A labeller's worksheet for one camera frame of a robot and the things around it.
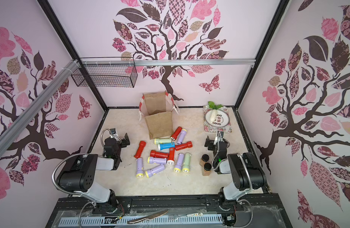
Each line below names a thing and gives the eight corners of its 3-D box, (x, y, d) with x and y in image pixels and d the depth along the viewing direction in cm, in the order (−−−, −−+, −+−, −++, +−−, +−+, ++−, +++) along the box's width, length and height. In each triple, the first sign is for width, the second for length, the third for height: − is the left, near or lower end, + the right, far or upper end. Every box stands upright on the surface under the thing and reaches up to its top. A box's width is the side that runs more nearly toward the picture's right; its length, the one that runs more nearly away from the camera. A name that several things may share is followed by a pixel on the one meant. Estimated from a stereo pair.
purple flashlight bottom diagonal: (147, 178, 84) (146, 176, 81) (145, 173, 86) (144, 172, 83) (165, 168, 88) (165, 166, 85) (163, 164, 90) (162, 162, 87)
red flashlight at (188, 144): (175, 150, 96) (175, 149, 94) (174, 145, 98) (174, 144, 96) (192, 147, 97) (193, 145, 96) (191, 142, 100) (191, 140, 98)
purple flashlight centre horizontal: (147, 163, 90) (146, 161, 88) (148, 158, 92) (148, 156, 90) (166, 164, 89) (165, 163, 87) (167, 159, 91) (166, 157, 89)
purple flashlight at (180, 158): (173, 171, 87) (173, 169, 84) (178, 154, 94) (178, 152, 92) (180, 173, 86) (180, 171, 84) (184, 156, 93) (185, 154, 91)
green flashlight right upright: (182, 172, 86) (182, 170, 84) (184, 153, 94) (184, 152, 92) (189, 173, 86) (189, 171, 84) (190, 154, 94) (191, 153, 92)
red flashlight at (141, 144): (133, 157, 93) (132, 156, 91) (140, 141, 101) (140, 140, 99) (139, 158, 92) (138, 157, 90) (146, 142, 100) (145, 141, 98)
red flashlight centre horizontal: (150, 156, 93) (149, 154, 91) (151, 151, 95) (150, 149, 93) (168, 158, 92) (168, 156, 90) (169, 153, 94) (168, 151, 92)
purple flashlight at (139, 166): (137, 178, 84) (136, 177, 82) (137, 160, 91) (135, 158, 89) (143, 177, 84) (143, 175, 82) (143, 158, 92) (142, 157, 90)
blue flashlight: (158, 150, 95) (157, 148, 93) (158, 145, 97) (157, 143, 95) (175, 148, 96) (175, 146, 94) (175, 144, 98) (174, 142, 96)
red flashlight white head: (167, 165, 89) (167, 164, 87) (168, 149, 96) (167, 147, 95) (174, 165, 89) (174, 164, 87) (174, 149, 96) (174, 147, 95)
